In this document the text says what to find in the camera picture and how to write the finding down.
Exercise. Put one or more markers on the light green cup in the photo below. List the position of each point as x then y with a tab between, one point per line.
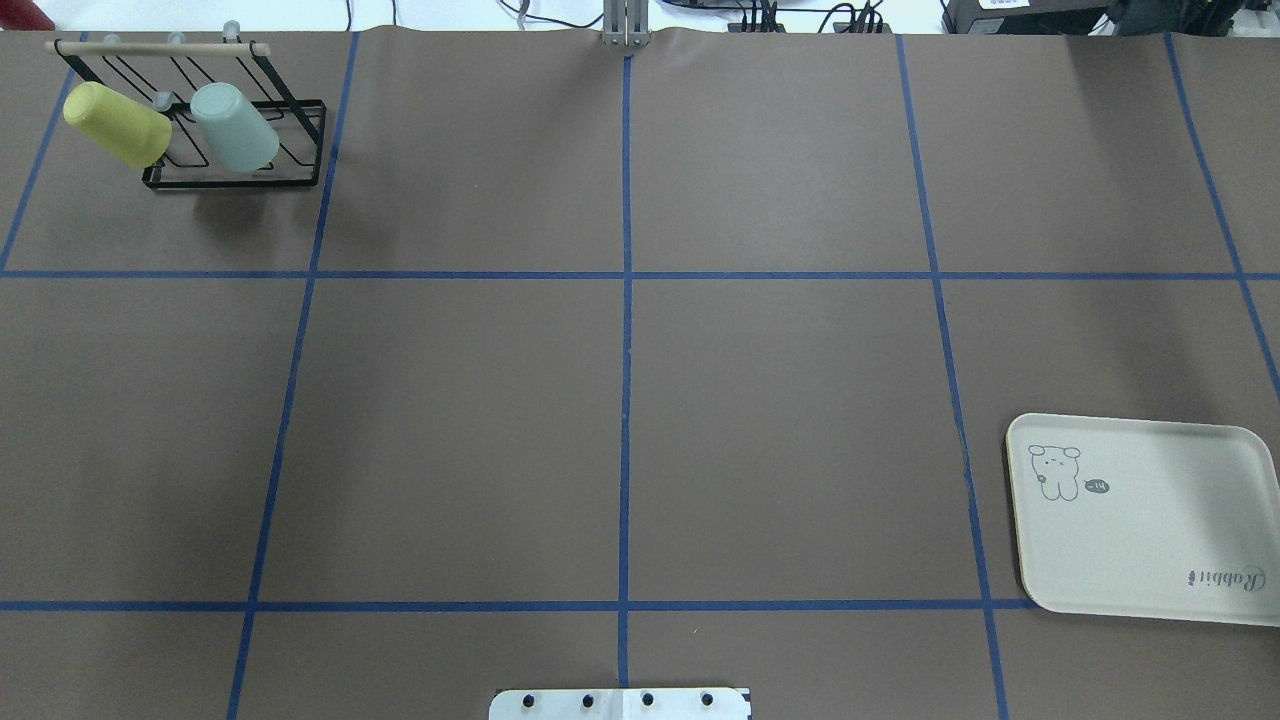
237	134

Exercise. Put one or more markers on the cream rabbit tray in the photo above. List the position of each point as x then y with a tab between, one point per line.
1145	519

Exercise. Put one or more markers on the yellow cup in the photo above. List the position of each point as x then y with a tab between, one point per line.
130	131

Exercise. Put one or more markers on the aluminium frame post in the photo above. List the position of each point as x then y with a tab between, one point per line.
625	23

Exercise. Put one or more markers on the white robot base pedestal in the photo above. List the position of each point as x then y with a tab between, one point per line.
623	703

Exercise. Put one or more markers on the black wire cup rack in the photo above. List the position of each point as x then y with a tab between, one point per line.
164	75

